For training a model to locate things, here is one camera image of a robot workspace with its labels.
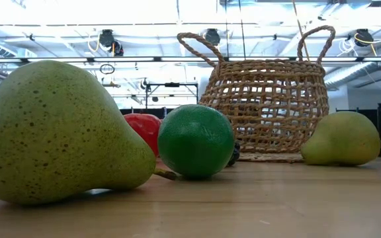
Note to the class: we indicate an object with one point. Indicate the large green lime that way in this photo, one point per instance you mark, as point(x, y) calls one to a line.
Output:
point(195, 142)

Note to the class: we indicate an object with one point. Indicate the shiny red apple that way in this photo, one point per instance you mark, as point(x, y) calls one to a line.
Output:
point(145, 130)

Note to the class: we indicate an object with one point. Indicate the black grape bunch with leaves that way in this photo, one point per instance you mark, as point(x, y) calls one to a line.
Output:
point(235, 155)

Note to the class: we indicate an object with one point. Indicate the large speckled green pear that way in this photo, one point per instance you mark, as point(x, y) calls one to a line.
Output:
point(51, 132)

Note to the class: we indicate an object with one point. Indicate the small yellow-green pear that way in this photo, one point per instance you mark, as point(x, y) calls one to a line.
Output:
point(342, 139)

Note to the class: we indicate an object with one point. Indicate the black metal stand frame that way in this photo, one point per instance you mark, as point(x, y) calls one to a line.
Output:
point(172, 84)

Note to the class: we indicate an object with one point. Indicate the silver ventilation duct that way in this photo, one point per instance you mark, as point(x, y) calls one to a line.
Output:
point(352, 72)

